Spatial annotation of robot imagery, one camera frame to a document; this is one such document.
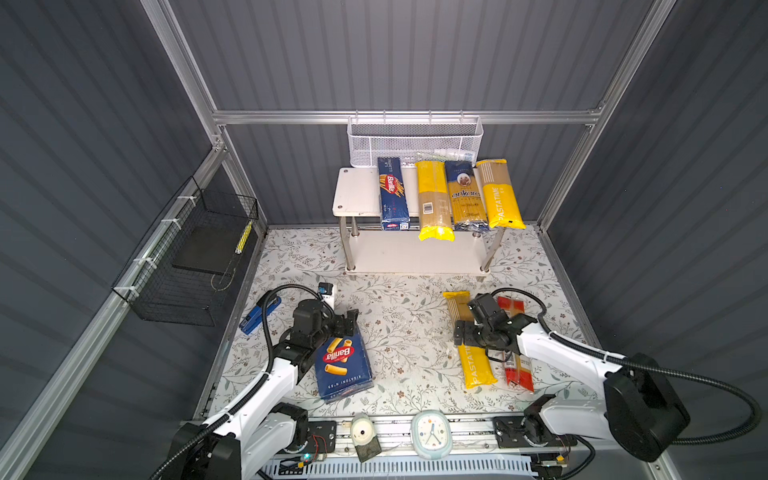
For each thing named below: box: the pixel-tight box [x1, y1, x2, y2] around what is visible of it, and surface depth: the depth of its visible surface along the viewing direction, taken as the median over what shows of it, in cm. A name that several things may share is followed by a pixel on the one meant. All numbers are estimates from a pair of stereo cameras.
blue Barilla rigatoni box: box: [314, 326, 375, 404], surface depth 80 cm
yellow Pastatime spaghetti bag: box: [476, 159, 526, 229], surface depth 79 cm
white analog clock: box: [410, 409, 453, 460], surface depth 74 cm
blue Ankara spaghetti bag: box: [445, 160, 489, 231], surface depth 78 cm
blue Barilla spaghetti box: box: [377, 157, 411, 231], surface depth 77 cm
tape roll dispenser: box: [350, 412, 383, 463], surface depth 69 cm
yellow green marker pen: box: [235, 220, 253, 255], surface depth 82 cm
